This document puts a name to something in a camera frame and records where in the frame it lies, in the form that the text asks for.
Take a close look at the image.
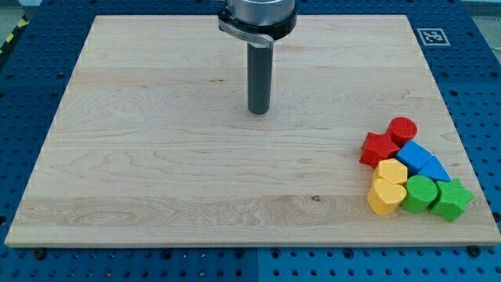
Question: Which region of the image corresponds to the blue triangle block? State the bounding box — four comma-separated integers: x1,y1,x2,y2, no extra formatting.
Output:
417,156,451,182

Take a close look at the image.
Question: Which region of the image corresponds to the yellow hexagon block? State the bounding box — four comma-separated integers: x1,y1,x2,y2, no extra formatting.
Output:
372,158,408,185

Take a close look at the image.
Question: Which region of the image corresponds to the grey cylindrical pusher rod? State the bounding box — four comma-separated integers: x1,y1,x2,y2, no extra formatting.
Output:
247,43,273,114

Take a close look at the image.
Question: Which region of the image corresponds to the yellow heart block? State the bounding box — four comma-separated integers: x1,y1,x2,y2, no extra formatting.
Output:
367,179,407,215

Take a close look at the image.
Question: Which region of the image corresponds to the green star block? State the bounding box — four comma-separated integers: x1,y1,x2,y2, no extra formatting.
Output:
429,179,475,222

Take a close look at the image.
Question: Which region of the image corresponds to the black bolt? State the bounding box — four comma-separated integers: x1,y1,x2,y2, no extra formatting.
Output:
32,248,46,261
467,245,481,258

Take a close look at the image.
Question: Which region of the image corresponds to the black bolt left front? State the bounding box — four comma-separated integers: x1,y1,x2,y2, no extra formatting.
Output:
32,248,46,261

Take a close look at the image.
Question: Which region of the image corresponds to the green cylinder block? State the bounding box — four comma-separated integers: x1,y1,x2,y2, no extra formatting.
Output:
400,175,438,214

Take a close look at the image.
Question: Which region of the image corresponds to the light wooden board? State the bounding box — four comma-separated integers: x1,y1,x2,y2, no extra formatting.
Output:
5,15,500,248

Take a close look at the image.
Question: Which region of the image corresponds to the red cylinder block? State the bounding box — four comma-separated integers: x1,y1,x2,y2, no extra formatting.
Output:
386,117,418,147

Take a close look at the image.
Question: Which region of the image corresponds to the white fiducial marker tag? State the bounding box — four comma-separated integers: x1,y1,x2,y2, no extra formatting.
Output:
416,27,450,46

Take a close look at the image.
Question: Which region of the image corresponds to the red star block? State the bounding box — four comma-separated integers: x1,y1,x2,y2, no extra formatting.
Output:
359,132,400,169

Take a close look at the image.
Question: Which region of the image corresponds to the black bolt right front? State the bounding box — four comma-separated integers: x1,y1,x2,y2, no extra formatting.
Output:
467,245,481,258

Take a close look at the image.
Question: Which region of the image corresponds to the blue cube block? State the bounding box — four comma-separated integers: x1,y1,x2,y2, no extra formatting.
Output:
395,141,432,175

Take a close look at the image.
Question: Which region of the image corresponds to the silver black robot arm flange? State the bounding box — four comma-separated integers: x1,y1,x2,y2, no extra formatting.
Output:
218,0,298,49

